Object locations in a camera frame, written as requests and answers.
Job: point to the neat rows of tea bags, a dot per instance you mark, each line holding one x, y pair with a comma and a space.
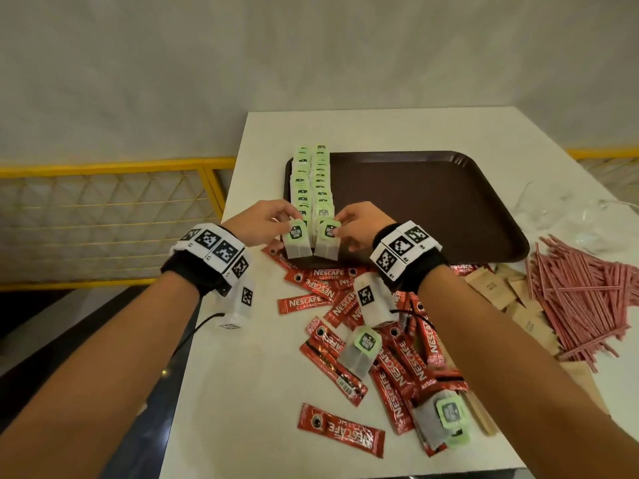
314, 179

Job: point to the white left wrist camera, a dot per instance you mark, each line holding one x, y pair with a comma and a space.
239, 304

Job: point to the pile of red Nescafe sachets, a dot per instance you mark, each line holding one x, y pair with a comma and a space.
399, 374

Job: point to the brown plastic tray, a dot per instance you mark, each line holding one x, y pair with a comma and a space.
439, 204

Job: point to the pile of tea bags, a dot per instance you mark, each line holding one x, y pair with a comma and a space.
359, 354

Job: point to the pile of pink stirrer sticks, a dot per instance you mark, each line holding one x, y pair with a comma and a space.
584, 289

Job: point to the clear glass cups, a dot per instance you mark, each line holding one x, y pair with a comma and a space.
584, 219

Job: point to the person's right hand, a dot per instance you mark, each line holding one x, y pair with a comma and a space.
364, 226

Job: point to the marker cube on right wrist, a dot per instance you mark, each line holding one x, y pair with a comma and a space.
372, 299

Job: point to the person's left forearm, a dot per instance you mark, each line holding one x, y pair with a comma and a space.
90, 394

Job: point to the pile of brown sugar packets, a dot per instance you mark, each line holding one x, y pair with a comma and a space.
529, 319

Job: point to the right wristband with marker tiles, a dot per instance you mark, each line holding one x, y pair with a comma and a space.
404, 249

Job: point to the wristband with marker tiles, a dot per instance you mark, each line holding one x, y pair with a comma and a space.
214, 249
404, 249

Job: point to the green tag tea bag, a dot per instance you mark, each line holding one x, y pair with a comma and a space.
297, 241
327, 244

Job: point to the person's left hand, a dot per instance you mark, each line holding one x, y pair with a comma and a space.
254, 224

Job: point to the left wristband with marker tiles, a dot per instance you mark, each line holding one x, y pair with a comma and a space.
214, 249

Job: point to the person's right forearm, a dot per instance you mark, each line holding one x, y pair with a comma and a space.
534, 384

